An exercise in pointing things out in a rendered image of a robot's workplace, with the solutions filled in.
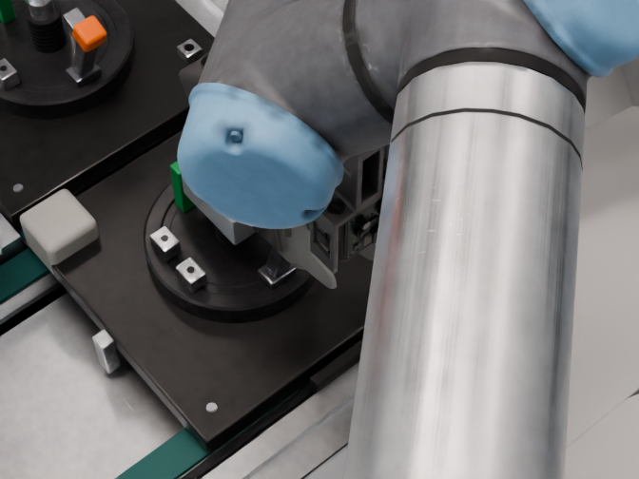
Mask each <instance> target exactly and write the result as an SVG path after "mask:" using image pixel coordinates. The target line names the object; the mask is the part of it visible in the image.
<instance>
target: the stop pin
mask: <svg viewBox="0 0 639 479"><path fill-rule="evenodd" d="M93 342H94V346H95V350H96V353H97V356H98V360H99V363H100V364H101V365H102V367H103V368H104V369H105V370H106V371H107V372H108V373H109V374H110V373H111V372H113V371H114V370H116V369H117V368H119V367H120V366H121V364H120V360H119V356H118V353H117V348H116V344H115V340H114V339H113V338H112V336H111V335H110V334H109V333H108V332H107V330H105V329H104V330H102V331H101V332H100V333H98V334H97V335H95V336H94V337H93Z"/></svg>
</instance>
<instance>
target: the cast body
mask: <svg viewBox="0 0 639 479"><path fill-rule="evenodd" d="M182 182H183V189H184V193H185V194H186V195H187V196H188V197H189V198H190V200H191V201H192V202H193V203H194V204H195V205H196V206H197V207H198V208H199V209H200V210H201V211H202V212H203V213H204V214H205V215H206V216H207V217H208V218H209V219H210V220H211V221H212V222H213V223H214V224H215V225H216V226H217V228H218V229H219V230H220V231H221V232H222V233H223V234H224V235H225V236H226V237H227V238H228V239H229V240H230V241H231V242H232V243H233V244H234V245H237V244H239V243H240V242H242V241H243V240H245V239H246V238H248V237H249V236H251V235H252V234H254V233H255V232H257V231H256V230H255V229H254V228H253V227H252V226H250V225H247V224H243V223H240V222H237V221H234V220H231V219H229V218H227V217H225V216H223V215H221V214H219V213H218V212H216V211H214V210H213V209H211V208H210V206H209V204H208V203H207V202H205V201H201V200H200V199H199V198H198V197H197V196H196V195H194V193H193V192H192V191H191V190H190V189H189V187H188V186H187V184H186V183H185V181H184V179H183V177H182Z"/></svg>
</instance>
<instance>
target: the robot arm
mask: <svg viewBox="0 0 639 479"><path fill-rule="evenodd" d="M637 57H639V0H229V1H228V4H227V6H226V9H225V12H224V14H223V19H222V21H221V23H220V26H219V29H218V31H217V34H216V37H215V39H214V42H213V45H212V47H211V50H210V52H208V53H207V54H205V56H204V57H202V58H201V59H199V60H197V61H196V62H194V63H192V64H191V65H189V66H187V67H185V68H184V69H182V70H181V71H180V73H179V77H180V80H181V82H182V84H183V87H184V91H185V93H186V96H187V98H188V102H189V106H190V108H189V112H188V115H187V118H186V121H185V125H184V130H183V133H182V137H181V139H180V142H179V146H178V154H177V157H178V166H179V169H180V172H181V174H182V177H183V179H184V181H185V183H186V184H187V186H188V187H189V189H190V190H191V191H192V192H193V193H194V195H196V196H197V197H198V198H199V199H200V200H201V201H205V202H207V203H208V204H209V206H210V208H211V209H213V210H214V211H216V212H218V213H219V214H221V215H223V216H225V217H227V218H229V219H231V220H234V221H237V222H240V223H243V224H247V225H250V226H252V227H253V228H254V229H255V230H256V231H257V232H258V233H259V234H260V235H261V236H262V237H264V238H265V239H266V240H267V241H268V242H269V243H270V244H271V245H272V246H273V247H274V248H275V249H276V250H277V251H278V252H279V253H280V254H281V255H282V256H283V257H284V258H285V259H286V260H287V261H288V262H289V263H291V264H292V265H293V266H294V267H296V268H299V269H302V270H306V271H307V272H309V273H310V274H311V275H312V276H313V277H315V278H316V279H317V280H319V281H320V282H321V283H322V284H323V285H325V286H326V287H328V288H330V289H335V288H337V282H336V279H335V276H334V275H333V274H335V273H336V272H337V271H338V260H339V261H340V262H346V261H347V260H349V259H350V258H352V257H353V256H355V255H356V254H360V255H362V256H364V257H365V258H367V259H369V260H373V261H374V263H373V271H372V277H371V284H370V291H369V297H368V304H367V312H366V318H365V325H364V332H363V339H362V345H361V353H360V360H359V366H358V379H357V386H356V393H355V400H354V407H353V413H352V420H351V427H350V434H349V441H348V448H347V454H346V461H345V468H344V475H343V479H564V476H565V460H566V444H567V427H568V411H569V395H570V380H571V348H572V332H573V316H574V301H575V284H576V268H577V252H578V236H579V221H580V204H581V188H582V172H583V156H584V140H585V111H586V101H587V82H588V80H589V78H590V77H591V76H595V77H598V78H600V77H604V76H608V75H610V74H611V72H612V71H613V69H614V68H615V67H619V66H622V65H623V64H626V63H628V62H631V61H633V60H634V59H636V58H637ZM328 250H329V251H330V254H329V253H328Z"/></svg>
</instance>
